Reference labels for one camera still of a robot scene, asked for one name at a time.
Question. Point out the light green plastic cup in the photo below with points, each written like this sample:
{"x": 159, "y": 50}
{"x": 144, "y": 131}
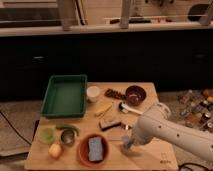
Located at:
{"x": 46, "y": 136}

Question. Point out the spice bottle rack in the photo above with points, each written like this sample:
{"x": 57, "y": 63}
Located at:
{"x": 197, "y": 109}

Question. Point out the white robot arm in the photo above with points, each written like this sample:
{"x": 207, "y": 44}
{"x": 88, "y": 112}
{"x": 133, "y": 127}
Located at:
{"x": 154, "y": 123}

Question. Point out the white cup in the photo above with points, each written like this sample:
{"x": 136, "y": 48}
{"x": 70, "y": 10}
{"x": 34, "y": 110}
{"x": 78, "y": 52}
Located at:
{"x": 93, "y": 93}

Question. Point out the grey blue towel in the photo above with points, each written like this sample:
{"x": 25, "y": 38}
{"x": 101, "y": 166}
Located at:
{"x": 127, "y": 142}

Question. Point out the blue grey sponge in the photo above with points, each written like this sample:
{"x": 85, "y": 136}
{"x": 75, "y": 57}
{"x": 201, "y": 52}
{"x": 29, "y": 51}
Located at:
{"x": 95, "y": 149}

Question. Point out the wooden block brush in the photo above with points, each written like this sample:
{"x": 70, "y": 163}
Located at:
{"x": 110, "y": 122}

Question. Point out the yellow apple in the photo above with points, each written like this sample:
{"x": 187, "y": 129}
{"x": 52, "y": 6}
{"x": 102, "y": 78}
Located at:
{"x": 55, "y": 150}

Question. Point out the small metal cup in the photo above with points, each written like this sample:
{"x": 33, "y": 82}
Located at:
{"x": 68, "y": 137}

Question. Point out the orange plastic bowl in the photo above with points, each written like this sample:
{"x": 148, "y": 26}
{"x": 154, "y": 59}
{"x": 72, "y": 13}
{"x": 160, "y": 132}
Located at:
{"x": 83, "y": 150}

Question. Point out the green pepper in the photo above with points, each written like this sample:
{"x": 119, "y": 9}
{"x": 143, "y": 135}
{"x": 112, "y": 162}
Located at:
{"x": 67, "y": 126}

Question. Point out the green plastic tray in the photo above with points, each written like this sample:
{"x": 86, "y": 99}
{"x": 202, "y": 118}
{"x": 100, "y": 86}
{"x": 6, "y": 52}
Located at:
{"x": 65, "y": 97}

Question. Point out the dark red bowl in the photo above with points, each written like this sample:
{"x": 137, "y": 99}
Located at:
{"x": 135, "y": 95}

